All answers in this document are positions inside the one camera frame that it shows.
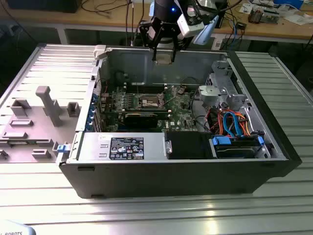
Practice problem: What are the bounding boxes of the black desktop box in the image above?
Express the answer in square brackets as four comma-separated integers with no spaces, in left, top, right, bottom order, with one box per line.
[216,0,230,29]

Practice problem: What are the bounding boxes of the silver power supply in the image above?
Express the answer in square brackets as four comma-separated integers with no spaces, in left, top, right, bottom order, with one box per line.
[82,132,169,162]

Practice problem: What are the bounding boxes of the grey parts rack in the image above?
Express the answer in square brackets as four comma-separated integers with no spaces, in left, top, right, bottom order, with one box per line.
[0,85,81,164]

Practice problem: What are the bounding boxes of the black equipment box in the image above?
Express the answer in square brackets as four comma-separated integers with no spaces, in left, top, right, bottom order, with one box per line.
[4,0,79,14]

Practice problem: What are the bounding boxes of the wooden workbench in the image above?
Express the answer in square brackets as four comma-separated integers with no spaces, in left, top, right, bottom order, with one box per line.
[0,0,313,46]

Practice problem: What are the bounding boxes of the light grey case latch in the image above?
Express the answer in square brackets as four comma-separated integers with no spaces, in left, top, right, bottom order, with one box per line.
[94,45,113,61]

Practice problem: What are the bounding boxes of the metal socket cover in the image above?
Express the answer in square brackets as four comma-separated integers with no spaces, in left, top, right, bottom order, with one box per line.
[157,89,173,109]

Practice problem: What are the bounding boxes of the orange wire bundle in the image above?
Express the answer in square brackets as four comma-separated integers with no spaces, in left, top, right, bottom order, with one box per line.
[238,111,252,137]

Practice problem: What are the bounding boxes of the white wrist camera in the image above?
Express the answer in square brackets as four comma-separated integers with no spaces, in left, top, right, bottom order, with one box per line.
[177,4,205,39]

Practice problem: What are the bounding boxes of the blue flat cable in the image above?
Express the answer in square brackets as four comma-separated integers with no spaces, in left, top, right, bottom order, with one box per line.
[223,111,243,138]

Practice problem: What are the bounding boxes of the hard disk in blue carrier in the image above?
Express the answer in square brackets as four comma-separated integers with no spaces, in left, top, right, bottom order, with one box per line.
[209,134,267,160]

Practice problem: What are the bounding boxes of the blue box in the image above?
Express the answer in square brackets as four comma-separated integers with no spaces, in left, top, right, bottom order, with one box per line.
[273,0,305,8]

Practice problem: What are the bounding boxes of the pale blue teach pendant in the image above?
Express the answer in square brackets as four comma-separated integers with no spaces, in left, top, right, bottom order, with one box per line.
[0,219,37,235]

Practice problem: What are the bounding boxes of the green motherboard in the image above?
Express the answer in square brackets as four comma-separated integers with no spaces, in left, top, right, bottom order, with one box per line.
[99,84,200,134]

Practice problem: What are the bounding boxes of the brown coil device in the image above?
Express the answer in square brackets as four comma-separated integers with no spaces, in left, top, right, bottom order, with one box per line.
[248,6,264,24]

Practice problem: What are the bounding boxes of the silver metal drive cage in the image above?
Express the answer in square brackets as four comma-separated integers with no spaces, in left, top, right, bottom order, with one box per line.
[197,60,252,111]

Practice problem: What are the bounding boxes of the CPU socket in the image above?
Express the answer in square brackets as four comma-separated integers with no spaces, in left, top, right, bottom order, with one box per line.
[136,93,167,110]

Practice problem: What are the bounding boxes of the black PC case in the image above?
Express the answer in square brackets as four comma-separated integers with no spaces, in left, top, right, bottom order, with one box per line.
[55,45,303,199]

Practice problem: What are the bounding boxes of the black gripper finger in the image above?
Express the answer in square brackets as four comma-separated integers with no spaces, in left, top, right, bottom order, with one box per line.
[139,21,163,62]
[161,23,183,63]

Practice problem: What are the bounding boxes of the white papers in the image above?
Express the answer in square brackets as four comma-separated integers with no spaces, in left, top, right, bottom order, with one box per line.
[283,13,313,25]

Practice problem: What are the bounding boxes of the graphics card with black cooler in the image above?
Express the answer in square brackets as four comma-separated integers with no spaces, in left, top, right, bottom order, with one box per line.
[123,112,159,130]

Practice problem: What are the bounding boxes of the silver metal device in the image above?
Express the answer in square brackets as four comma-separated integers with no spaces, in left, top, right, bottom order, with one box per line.
[263,8,281,24]

